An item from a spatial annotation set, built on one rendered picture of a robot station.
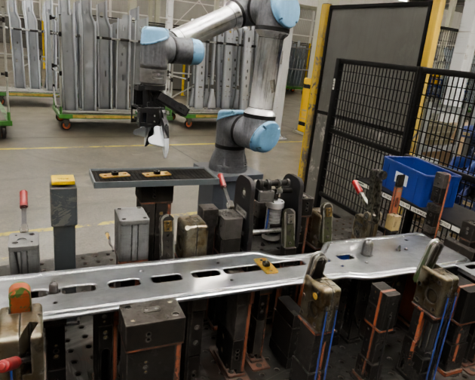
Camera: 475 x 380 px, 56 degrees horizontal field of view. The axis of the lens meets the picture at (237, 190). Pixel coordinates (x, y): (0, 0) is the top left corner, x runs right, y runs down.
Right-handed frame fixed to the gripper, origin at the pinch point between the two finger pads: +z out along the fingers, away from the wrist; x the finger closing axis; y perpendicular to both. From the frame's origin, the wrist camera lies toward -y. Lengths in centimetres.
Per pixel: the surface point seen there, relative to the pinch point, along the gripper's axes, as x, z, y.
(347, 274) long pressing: 50, 23, -35
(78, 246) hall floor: -196, 123, -24
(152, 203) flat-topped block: 4.1, 14.7, 2.5
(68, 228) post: -0.3, 21.3, 26.0
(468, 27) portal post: -184, -77, -442
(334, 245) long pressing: 35, 23, -45
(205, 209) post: 16.9, 13.3, -8.5
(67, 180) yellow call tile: -0.6, 7.0, 25.8
